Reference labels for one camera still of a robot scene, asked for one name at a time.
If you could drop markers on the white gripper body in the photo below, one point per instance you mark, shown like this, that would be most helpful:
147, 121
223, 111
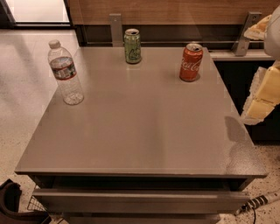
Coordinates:
273, 36

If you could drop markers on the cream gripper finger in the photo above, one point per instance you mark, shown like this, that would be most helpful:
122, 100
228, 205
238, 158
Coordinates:
257, 31
264, 95

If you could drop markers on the dark brown object on floor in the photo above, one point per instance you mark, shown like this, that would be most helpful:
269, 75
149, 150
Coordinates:
10, 194

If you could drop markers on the red coke can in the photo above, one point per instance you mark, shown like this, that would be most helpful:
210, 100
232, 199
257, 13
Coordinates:
190, 64

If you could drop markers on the clear plastic water bottle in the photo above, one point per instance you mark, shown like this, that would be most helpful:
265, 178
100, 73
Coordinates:
63, 68

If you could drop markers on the green soda can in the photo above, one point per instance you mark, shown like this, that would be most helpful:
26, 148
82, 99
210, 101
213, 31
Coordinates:
132, 46

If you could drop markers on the left metal wall bracket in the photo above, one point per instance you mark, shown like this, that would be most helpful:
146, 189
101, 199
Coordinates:
116, 28

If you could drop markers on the wire basket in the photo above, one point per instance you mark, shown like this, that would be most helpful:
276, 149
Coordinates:
35, 205

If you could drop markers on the grey cabinet drawer front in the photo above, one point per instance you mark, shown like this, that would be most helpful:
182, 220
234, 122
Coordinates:
140, 202

